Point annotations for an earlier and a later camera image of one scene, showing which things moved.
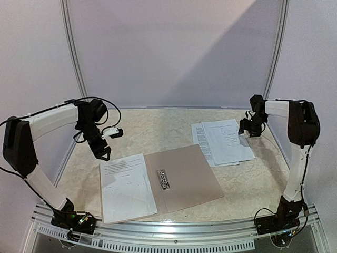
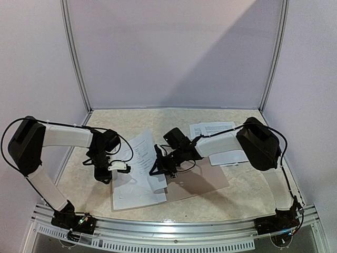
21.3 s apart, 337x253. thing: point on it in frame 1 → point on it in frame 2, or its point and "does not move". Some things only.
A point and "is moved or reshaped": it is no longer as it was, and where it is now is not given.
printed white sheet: x=126 y=190 is moved or reshaped
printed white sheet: x=226 y=145 → x=143 y=152
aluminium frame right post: x=284 y=15 does not move
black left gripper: x=96 y=147 → x=101 y=176
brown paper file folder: x=178 y=177 is moved or reshaped
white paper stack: x=221 y=143 does not move
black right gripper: x=249 y=126 → x=163 y=161
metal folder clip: x=163 y=178 → x=173 y=175
